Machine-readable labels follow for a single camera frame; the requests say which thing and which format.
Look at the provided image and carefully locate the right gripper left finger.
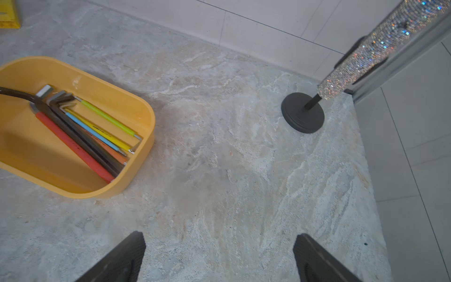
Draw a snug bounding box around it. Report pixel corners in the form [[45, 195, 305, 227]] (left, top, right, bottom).
[[76, 231, 146, 282]]

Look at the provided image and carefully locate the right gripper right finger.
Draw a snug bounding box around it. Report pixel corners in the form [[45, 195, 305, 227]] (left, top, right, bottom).
[[293, 233, 361, 282]]

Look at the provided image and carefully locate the red hex key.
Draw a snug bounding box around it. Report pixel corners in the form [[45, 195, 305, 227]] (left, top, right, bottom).
[[31, 103, 115, 183]]

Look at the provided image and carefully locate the blue hex key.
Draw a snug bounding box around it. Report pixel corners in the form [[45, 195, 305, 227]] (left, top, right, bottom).
[[58, 100, 128, 157]]

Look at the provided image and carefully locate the yellow hex key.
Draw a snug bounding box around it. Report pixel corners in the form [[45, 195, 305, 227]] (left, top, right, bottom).
[[59, 102, 136, 155]]

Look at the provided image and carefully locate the green hex key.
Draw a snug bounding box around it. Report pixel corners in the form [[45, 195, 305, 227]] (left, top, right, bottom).
[[74, 96, 142, 141]]

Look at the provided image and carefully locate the long black hex key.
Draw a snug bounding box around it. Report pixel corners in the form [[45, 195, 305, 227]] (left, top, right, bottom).
[[1, 87, 122, 183]]

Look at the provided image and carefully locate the yellow plastic storage box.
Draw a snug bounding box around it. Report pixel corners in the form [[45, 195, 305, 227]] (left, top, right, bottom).
[[1, 56, 156, 199]]

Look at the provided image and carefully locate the glitter microphone on stand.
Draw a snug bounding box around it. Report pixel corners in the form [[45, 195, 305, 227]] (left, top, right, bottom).
[[281, 0, 451, 134]]

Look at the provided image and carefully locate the yellow triangular plastic stand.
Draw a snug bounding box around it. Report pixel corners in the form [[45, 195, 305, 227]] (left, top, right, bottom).
[[0, 0, 21, 29]]

